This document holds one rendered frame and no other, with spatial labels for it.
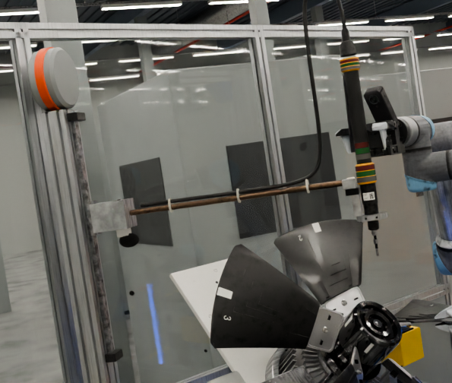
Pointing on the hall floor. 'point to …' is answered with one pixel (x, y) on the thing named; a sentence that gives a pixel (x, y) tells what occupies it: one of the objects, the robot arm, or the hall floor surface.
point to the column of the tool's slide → (77, 248)
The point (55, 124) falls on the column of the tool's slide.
